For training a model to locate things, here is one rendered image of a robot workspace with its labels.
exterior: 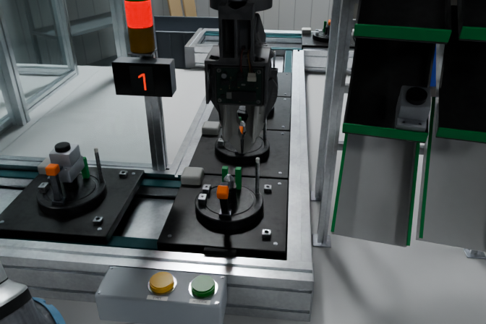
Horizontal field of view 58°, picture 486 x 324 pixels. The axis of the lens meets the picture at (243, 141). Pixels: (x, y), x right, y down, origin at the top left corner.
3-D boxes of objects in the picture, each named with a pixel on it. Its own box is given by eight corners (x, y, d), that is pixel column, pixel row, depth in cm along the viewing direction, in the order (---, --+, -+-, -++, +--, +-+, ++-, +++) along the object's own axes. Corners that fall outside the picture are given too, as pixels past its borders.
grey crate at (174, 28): (221, 70, 272) (220, 33, 261) (124, 66, 278) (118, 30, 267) (230, 50, 309) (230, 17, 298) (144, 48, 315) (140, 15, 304)
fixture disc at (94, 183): (90, 218, 88) (89, 210, 87) (24, 213, 89) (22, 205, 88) (116, 179, 100) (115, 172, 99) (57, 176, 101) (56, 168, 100)
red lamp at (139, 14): (148, 28, 85) (146, 2, 82) (124, 27, 85) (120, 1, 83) (155, 22, 89) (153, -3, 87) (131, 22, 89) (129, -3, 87)
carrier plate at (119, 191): (107, 244, 84) (105, 236, 83) (-12, 236, 86) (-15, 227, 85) (145, 176, 105) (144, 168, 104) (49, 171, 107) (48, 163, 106)
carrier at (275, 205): (286, 260, 80) (288, 205, 74) (157, 250, 82) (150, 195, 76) (288, 186, 101) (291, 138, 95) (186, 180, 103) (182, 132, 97)
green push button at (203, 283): (212, 301, 71) (212, 293, 70) (189, 299, 72) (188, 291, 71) (217, 283, 75) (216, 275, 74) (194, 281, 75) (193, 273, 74)
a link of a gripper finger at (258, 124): (238, 170, 57) (238, 104, 52) (243, 147, 62) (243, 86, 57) (262, 171, 56) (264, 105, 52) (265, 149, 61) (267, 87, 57)
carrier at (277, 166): (288, 185, 101) (291, 137, 96) (186, 179, 104) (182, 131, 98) (289, 137, 123) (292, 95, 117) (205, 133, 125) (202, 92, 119)
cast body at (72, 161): (71, 183, 89) (65, 153, 85) (50, 181, 89) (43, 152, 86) (89, 162, 96) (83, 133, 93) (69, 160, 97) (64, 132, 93)
